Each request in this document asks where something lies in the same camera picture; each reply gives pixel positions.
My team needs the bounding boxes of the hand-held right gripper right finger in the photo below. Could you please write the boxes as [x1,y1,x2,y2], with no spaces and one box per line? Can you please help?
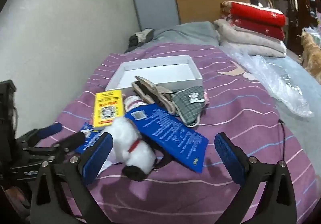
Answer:
[214,132,298,224]

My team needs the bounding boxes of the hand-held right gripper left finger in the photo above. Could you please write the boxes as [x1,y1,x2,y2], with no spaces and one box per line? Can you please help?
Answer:
[29,132,118,224]

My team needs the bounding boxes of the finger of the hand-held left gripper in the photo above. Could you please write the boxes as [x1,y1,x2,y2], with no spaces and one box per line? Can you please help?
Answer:
[24,132,86,162]
[16,122,63,148]

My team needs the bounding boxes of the white plush dog toy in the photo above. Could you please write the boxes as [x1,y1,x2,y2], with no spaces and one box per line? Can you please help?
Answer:
[103,117,161,181]

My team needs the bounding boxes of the yellow packet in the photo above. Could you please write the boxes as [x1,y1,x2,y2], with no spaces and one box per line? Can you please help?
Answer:
[93,90,125,129]

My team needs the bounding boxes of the large blue packet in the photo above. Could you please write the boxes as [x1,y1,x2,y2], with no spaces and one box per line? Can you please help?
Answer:
[125,103,209,173]

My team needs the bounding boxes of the green plaid face mask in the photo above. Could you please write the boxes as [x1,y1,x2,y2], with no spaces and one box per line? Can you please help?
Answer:
[172,85,208,127]

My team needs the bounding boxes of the beige plaid cloth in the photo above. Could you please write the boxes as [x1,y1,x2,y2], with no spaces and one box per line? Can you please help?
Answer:
[131,76,176,115]

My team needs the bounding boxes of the white cardboard box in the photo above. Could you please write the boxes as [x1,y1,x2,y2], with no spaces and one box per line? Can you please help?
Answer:
[105,55,203,92]

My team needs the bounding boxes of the small blue packet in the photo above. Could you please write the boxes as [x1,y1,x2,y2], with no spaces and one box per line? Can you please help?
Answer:
[75,122,106,154]

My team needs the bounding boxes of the purple striped blanket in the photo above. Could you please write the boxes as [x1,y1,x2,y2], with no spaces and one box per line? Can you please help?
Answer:
[30,43,319,224]

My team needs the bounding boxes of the purple bottle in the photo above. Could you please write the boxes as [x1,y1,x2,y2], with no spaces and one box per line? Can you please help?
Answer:
[124,95,148,114]

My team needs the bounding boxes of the clear plastic sheet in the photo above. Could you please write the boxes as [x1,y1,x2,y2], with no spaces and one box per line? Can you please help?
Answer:
[221,46,315,118]

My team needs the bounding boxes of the folded beige blanket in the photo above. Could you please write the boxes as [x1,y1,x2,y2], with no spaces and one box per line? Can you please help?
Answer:
[214,18,287,58]

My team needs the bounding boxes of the dark cloth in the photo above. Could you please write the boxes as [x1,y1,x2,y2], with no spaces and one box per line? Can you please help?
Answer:
[128,28,154,50]

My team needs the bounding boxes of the golden dog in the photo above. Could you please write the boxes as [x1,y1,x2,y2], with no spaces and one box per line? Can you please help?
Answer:
[297,28,321,77]

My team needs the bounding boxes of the folded red blanket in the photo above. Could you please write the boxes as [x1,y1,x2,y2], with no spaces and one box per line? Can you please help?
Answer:
[221,1,286,41]

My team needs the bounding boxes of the dark wooden cabinet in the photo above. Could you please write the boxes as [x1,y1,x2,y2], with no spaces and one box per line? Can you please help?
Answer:
[283,0,319,56]

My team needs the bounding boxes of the black cord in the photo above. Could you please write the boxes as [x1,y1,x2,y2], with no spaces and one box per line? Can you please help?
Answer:
[278,119,287,164]

